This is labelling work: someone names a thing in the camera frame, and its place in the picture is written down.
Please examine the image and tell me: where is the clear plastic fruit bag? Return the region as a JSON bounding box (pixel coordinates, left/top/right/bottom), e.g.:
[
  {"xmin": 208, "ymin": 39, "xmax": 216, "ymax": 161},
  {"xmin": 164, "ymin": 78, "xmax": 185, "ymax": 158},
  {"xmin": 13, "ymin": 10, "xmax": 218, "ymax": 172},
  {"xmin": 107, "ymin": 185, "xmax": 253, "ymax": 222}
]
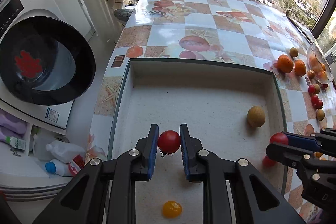
[{"xmin": 306, "ymin": 43, "xmax": 334, "ymax": 83}]

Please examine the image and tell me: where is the purple detergent bottle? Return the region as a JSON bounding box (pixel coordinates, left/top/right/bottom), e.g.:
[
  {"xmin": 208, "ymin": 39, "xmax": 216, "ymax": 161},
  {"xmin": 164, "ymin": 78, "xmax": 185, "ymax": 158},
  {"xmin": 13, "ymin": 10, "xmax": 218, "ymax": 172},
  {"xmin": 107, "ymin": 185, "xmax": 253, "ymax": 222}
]
[{"xmin": 0, "ymin": 109, "xmax": 28, "ymax": 143}]

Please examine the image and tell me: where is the red garment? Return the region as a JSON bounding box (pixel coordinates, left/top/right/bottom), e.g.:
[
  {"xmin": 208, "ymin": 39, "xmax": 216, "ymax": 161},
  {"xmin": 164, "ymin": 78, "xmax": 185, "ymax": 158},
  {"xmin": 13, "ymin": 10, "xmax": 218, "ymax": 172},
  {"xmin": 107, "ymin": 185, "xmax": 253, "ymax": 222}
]
[{"xmin": 14, "ymin": 50, "xmax": 44, "ymax": 80}]

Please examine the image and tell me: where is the small green label bottle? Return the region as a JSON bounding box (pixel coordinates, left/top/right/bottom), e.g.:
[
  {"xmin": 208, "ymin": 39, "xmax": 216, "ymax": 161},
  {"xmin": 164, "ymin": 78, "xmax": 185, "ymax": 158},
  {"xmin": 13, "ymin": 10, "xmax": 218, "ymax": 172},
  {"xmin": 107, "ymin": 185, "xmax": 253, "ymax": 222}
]
[{"xmin": 5, "ymin": 136, "xmax": 27, "ymax": 152}]

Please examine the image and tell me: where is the checkered printed tablecloth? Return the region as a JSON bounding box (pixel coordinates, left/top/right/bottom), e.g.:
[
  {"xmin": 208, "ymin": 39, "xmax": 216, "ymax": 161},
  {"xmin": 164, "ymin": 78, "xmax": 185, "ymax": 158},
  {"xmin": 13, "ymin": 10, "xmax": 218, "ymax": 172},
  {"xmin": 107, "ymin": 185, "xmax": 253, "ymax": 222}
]
[{"xmin": 89, "ymin": 0, "xmax": 336, "ymax": 224}]

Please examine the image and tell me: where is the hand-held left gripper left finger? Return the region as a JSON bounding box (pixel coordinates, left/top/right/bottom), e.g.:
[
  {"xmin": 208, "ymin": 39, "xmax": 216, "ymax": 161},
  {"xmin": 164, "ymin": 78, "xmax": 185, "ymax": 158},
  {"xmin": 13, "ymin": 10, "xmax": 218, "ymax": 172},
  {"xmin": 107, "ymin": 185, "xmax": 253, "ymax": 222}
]
[{"xmin": 31, "ymin": 124, "xmax": 160, "ymax": 224}]

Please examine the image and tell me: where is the yellow cherry tomato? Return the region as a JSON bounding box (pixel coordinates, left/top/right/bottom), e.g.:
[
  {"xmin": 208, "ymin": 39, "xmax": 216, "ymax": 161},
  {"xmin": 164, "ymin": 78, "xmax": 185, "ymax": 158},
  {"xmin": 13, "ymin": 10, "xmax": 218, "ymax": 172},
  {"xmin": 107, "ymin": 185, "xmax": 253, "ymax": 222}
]
[{"xmin": 162, "ymin": 200, "xmax": 183, "ymax": 219}]

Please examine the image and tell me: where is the white washing machine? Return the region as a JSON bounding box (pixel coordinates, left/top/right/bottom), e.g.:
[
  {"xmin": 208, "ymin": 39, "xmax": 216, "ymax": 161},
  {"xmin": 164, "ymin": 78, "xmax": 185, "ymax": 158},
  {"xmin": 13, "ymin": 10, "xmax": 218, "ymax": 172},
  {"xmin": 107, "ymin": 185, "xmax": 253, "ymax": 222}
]
[{"xmin": 0, "ymin": 0, "xmax": 96, "ymax": 130}]

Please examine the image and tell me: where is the white plastic jug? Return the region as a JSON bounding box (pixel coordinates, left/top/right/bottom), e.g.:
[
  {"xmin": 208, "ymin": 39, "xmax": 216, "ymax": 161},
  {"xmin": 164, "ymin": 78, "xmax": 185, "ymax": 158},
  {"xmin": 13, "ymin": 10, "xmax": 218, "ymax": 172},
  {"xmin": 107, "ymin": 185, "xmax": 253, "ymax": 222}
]
[{"xmin": 46, "ymin": 140, "xmax": 87, "ymax": 163}]

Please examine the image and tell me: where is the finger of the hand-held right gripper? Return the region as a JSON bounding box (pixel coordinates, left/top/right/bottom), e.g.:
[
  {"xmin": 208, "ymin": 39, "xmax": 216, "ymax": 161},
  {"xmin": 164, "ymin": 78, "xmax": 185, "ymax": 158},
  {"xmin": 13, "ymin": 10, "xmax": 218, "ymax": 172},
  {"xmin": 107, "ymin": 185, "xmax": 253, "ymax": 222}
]
[
  {"xmin": 280, "ymin": 132, "xmax": 322, "ymax": 151},
  {"xmin": 266, "ymin": 142, "xmax": 308, "ymax": 168}
]

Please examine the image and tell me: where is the white bottle blue cap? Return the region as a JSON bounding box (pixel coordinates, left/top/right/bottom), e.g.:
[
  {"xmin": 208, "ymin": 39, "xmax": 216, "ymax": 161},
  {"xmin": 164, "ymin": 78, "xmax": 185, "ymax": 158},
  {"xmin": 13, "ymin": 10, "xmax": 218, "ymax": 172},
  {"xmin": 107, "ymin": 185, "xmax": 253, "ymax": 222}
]
[{"xmin": 45, "ymin": 159, "xmax": 76, "ymax": 177}]

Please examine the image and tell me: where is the white rectangular tray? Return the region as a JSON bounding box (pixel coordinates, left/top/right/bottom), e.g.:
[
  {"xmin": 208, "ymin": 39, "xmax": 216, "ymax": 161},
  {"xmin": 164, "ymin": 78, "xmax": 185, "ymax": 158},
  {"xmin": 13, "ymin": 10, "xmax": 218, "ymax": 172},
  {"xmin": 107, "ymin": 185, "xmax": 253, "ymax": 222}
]
[{"xmin": 107, "ymin": 57, "xmax": 288, "ymax": 224}]

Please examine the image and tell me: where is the white storage shelf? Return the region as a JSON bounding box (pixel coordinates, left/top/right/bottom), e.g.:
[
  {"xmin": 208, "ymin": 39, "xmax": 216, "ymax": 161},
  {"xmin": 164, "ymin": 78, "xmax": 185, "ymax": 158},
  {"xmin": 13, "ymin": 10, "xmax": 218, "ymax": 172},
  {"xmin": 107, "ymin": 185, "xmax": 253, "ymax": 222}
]
[{"xmin": 0, "ymin": 109, "xmax": 79, "ymax": 201}]

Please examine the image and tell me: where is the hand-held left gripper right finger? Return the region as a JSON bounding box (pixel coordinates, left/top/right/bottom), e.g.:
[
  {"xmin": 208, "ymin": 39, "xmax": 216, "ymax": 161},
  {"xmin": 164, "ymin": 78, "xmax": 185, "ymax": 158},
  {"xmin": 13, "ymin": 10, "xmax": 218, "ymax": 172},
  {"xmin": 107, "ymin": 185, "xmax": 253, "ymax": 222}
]
[{"xmin": 179, "ymin": 123, "xmax": 306, "ymax": 224}]

